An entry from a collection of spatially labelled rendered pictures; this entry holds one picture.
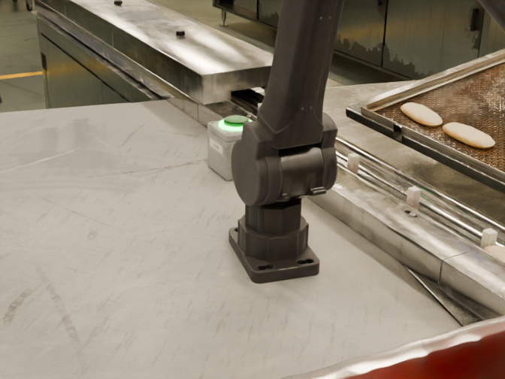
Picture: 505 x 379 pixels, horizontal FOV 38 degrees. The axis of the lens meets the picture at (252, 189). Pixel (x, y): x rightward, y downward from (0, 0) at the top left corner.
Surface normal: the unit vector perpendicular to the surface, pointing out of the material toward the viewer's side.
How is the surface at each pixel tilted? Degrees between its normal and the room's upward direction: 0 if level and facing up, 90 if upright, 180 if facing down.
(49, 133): 0
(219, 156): 90
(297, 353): 0
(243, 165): 90
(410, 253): 90
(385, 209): 0
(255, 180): 90
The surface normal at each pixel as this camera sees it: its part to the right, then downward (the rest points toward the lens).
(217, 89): 0.48, 0.36
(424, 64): -0.88, 0.19
